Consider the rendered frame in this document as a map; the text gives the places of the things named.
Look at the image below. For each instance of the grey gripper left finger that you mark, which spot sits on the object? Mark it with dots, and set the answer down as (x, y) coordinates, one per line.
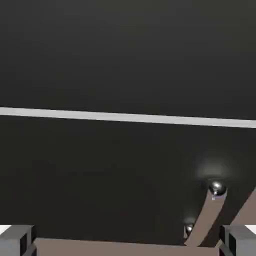
(14, 242)

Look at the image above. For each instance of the dark grey cabinet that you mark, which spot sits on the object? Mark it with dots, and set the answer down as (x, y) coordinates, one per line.
(128, 118)

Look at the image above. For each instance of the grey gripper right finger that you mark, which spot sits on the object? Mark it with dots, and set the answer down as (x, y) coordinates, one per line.
(240, 242)

